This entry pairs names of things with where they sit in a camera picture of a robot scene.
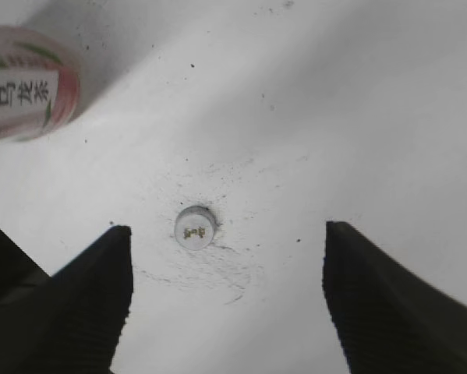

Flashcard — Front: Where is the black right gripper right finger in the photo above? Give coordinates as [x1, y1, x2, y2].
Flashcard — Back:
[322, 221, 467, 373]

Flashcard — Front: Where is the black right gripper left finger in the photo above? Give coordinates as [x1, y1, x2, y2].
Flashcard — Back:
[0, 225, 133, 373]

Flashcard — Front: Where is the white bottle cap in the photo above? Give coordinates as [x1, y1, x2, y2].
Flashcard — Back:
[174, 206, 218, 251]

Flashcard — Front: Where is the oolong tea bottle pink label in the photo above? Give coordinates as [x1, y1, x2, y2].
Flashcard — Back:
[0, 25, 81, 140]

